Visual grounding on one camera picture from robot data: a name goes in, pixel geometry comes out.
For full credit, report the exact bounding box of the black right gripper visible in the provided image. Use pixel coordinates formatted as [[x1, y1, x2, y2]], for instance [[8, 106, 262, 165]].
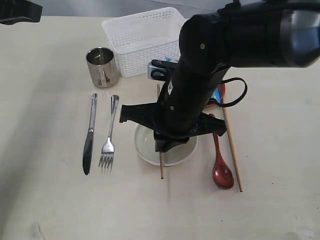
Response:
[[119, 62, 228, 153]]

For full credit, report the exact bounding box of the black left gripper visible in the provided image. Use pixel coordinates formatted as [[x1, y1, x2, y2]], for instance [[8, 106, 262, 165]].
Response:
[[0, 0, 43, 25]]

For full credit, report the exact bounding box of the white ceramic bowl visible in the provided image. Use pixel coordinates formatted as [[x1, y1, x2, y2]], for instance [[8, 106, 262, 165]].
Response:
[[133, 124, 198, 167]]

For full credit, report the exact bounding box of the silver metal fork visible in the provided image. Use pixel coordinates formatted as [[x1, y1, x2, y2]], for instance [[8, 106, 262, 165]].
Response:
[[98, 95, 120, 174]]

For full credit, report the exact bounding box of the silver metal knife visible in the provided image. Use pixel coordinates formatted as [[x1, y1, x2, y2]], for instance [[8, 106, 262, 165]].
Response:
[[82, 93, 98, 176]]

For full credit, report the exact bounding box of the blue Lay's chips bag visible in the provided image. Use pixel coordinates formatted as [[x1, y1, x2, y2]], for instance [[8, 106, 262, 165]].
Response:
[[164, 56, 224, 104]]

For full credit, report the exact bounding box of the brown wooden spoon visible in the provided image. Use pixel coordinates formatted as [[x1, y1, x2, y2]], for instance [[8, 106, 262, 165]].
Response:
[[212, 132, 234, 190]]

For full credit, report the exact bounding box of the shiny steel cup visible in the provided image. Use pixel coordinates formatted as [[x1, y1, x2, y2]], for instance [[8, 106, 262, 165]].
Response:
[[85, 47, 120, 88]]

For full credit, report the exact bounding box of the brown wooden bowl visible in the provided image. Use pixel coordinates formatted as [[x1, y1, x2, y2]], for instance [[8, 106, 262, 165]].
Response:
[[204, 84, 226, 109]]

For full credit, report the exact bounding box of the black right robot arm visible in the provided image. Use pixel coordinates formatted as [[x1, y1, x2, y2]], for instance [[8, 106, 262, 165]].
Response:
[[119, 0, 320, 153]]

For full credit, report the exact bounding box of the white perforated plastic basket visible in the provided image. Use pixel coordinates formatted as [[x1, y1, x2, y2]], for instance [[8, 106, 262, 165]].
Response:
[[101, 7, 186, 78]]

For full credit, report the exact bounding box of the grey backdrop curtain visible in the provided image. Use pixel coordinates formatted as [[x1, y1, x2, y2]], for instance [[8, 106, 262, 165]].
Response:
[[34, 0, 229, 19]]

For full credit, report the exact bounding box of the black cable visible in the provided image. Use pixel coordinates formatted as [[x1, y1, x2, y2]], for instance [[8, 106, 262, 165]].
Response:
[[212, 76, 249, 108]]

